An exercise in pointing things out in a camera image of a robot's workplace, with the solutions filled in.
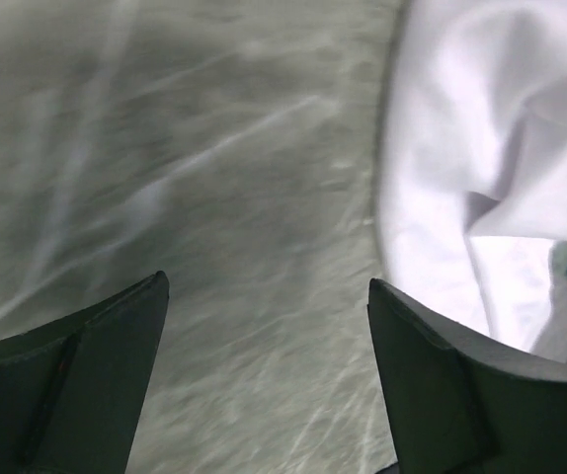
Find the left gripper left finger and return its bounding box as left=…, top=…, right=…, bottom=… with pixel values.
left=0, top=272, right=169, bottom=474

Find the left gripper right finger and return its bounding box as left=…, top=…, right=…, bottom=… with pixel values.
left=367, top=279, right=567, bottom=474

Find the white t shirt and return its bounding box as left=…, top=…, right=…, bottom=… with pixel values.
left=376, top=1, right=567, bottom=361

